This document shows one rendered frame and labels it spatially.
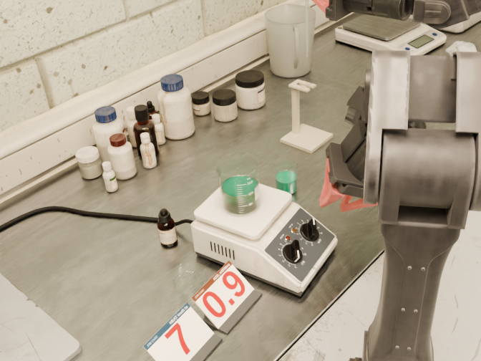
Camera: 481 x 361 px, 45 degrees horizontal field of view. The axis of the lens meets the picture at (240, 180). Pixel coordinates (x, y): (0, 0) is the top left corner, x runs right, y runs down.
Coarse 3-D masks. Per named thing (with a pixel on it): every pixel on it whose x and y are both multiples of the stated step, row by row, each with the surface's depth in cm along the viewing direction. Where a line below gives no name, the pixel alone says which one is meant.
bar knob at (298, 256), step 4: (296, 240) 87; (288, 244) 88; (292, 244) 87; (296, 244) 87; (284, 248) 87; (288, 248) 88; (292, 248) 87; (296, 248) 86; (284, 252) 87; (288, 252) 87; (292, 252) 87; (296, 252) 86; (300, 252) 86; (284, 256) 87; (288, 256) 87; (292, 256) 86; (296, 256) 85; (300, 256) 86; (288, 260) 86; (292, 260) 86; (296, 260) 86; (300, 260) 87
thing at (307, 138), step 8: (296, 80) 118; (296, 88) 116; (304, 88) 115; (296, 96) 118; (296, 104) 119; (296, 112) 120; (296, 120) 122; (296, 128) 123; (304, 128) 125; (312, 128) 125; (288, 136) 123; (296, 136) 123; (304, 136) 123; (312, 136) 122; (320, 136) 122; (328, 136) 122; (288, 144) 121; (296, 144) 120; (304, 144) 120; (312, 144) 120; (320, 144) 120; (312, 152) 118
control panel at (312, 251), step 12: (300, 216) 93; (288, 228) 90; (324, 228) 93; (276, 240) 88; (300, 240) 90; (324, 240) 92; (276, 252) 87; (312, 252) 89; (288, 264) 86; (300, 264) 87; (312, 264) 88; (300, 276) 86
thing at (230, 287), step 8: (224, 272) 87; (232, 272) 88; (216, 280) 86; (224, 280) 86; (232, 280) 87; (240, 280) 88; (216, 288) 85; (224, 288) 86; (232, 288) 86; (240, 288) 87; (248, 288) 88; (208, 296) 84; (216, 296) 85; (224, 296) 85; (232, 296) 86; (240, 296) 87; (200, 304) 83; (208, 304) 83; (216, 304) 84; (224, 304) 85; (232, 304) 85; (208, 312) 83; (216, 312) 83; (224, 312) 84; (216, 320) 83
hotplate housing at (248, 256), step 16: (288, 208) 93; (192, 224) 92; (208, 224) 91; (272, 224) 90; (208, 240) 91; (224, 240) 89; (240, 240) 88; (256, 240) 87; (272, 240) 88; (336, 240) 93; (208, 256) 93; (224, 256) 91; (240, 256) 89; (256, 256) 87; (256, 272) 89; (272, 272) 87; (288, 272) 85; (288, 288) 86; (304, 288) 86
